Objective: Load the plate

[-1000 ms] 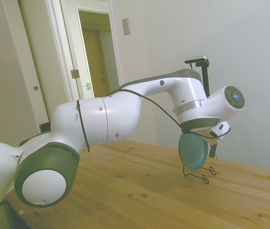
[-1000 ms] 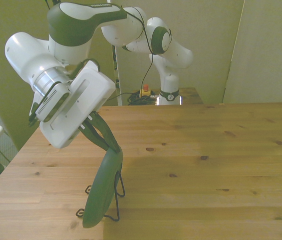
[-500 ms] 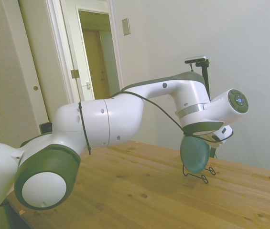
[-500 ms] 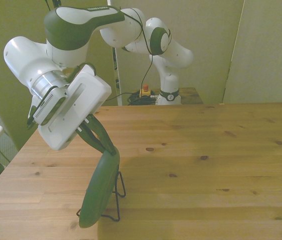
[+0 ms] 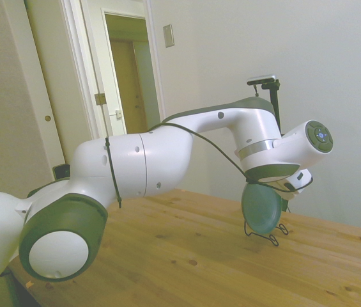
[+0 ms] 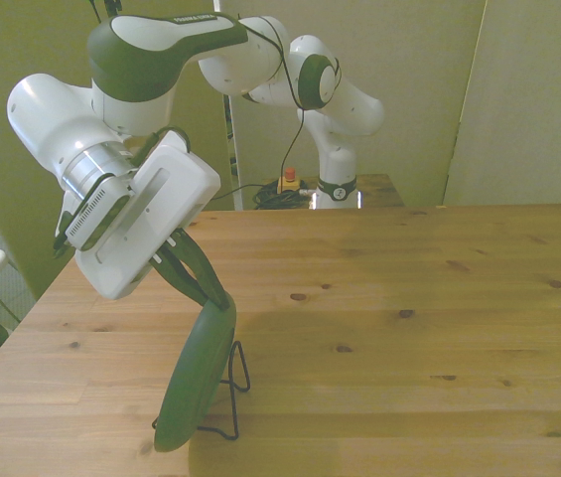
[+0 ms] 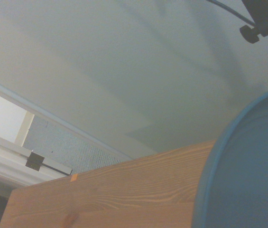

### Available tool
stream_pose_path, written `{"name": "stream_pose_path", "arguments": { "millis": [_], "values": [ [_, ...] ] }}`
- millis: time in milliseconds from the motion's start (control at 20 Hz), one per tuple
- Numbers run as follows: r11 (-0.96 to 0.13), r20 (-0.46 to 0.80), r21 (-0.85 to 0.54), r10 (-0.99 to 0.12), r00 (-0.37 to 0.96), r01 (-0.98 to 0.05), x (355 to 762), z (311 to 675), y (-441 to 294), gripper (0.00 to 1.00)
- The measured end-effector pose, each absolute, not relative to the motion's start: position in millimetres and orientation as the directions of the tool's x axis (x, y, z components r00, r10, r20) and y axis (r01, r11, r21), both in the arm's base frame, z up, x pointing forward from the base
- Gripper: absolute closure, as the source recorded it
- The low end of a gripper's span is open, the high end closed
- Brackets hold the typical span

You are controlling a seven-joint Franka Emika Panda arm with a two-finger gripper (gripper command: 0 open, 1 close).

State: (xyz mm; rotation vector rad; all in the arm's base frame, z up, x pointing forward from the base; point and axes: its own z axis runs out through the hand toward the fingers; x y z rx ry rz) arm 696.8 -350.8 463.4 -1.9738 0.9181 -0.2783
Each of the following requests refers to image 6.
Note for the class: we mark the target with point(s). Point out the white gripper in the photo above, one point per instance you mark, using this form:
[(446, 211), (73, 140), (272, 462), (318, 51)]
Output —
[(161, 199)]

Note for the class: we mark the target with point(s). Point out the teal round plate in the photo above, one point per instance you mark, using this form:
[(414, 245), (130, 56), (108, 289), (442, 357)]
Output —
[(195, 377)]

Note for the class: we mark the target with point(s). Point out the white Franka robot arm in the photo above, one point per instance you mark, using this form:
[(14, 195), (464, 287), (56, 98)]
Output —
[(260, 54)]

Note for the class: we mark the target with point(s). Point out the yellow emergency stop button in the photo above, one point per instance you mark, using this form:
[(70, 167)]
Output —
[(290, 184)]

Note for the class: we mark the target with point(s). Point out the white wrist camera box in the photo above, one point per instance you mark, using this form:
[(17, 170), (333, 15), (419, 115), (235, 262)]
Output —
[(96, 213)]

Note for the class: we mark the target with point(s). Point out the white upright post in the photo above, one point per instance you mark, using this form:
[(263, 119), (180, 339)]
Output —
[(233, 149)]

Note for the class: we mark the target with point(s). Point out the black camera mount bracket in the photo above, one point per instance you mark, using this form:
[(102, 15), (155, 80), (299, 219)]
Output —
[(65, 223)]

